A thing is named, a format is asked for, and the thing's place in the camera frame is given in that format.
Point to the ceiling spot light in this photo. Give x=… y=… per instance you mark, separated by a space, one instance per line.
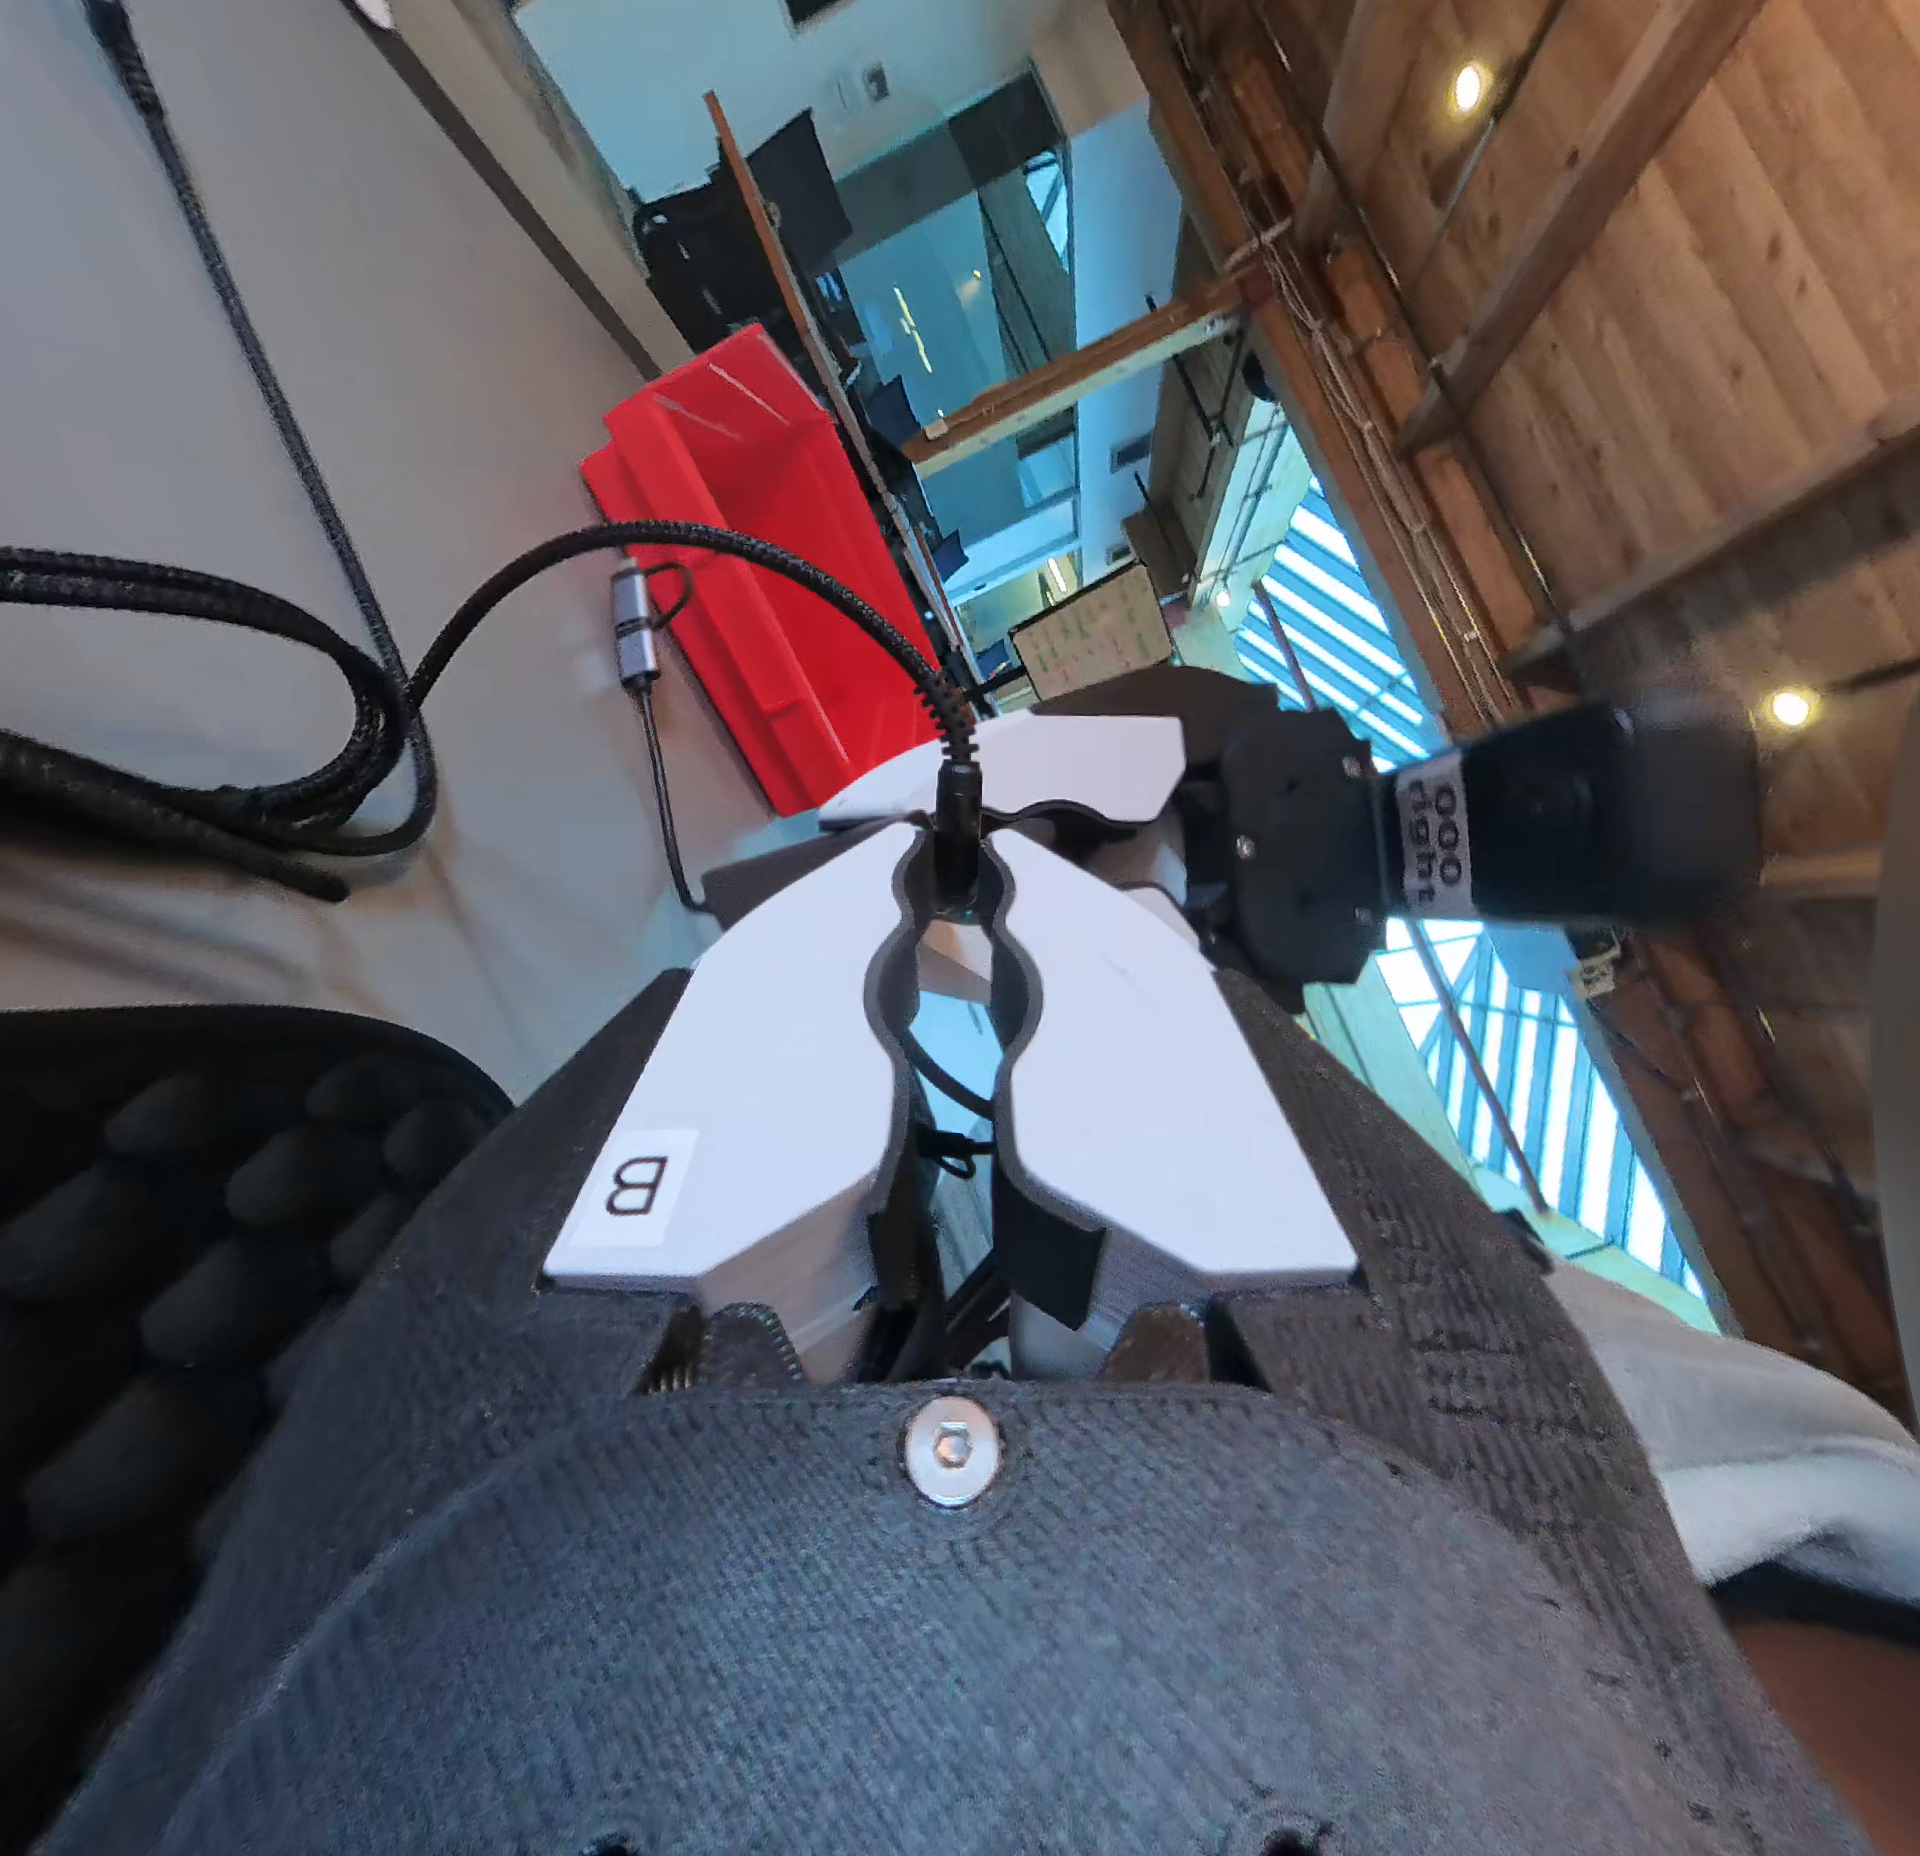
x=1467 y=86
x=1787 y=708

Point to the person's grey hoodie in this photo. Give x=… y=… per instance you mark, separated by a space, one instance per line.
x=1740 y=1437

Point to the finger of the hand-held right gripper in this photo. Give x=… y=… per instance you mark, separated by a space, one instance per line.
x=1050 y=761
x=1168 y=885

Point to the instruction poster board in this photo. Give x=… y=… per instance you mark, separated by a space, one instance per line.
x=1088 y=635

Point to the red plastic bin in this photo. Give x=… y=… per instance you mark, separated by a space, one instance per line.
x=750 y=447

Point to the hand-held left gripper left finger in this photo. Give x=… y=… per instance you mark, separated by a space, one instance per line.
x=733 y=1121

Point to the black bumpy cushion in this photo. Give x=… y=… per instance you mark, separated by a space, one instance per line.
x=180 y=1286

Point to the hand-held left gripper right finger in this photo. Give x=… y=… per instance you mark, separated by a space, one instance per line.
x=1169 y=1121

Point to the small grey adapter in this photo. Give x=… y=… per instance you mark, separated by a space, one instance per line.
x=632 y=641

